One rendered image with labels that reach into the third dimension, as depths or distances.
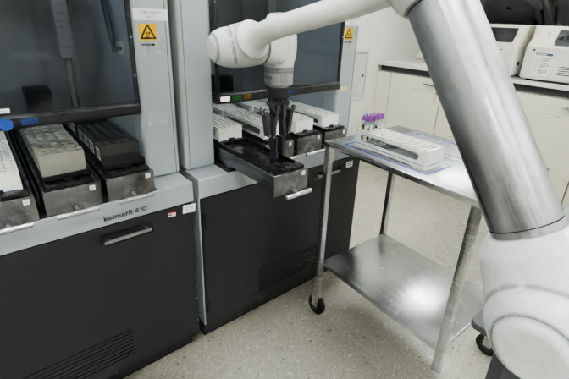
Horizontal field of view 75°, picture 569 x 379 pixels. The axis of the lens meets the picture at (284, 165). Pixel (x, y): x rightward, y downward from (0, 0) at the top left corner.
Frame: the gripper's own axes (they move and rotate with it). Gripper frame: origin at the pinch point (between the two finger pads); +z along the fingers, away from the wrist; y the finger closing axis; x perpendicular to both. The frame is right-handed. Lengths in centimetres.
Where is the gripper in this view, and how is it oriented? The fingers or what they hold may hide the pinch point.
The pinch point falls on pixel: (277, 146)
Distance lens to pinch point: 125.3
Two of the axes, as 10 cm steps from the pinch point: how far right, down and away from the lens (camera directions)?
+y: -7.8, 2.1, -5.9
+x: 6.3, 3.1, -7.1
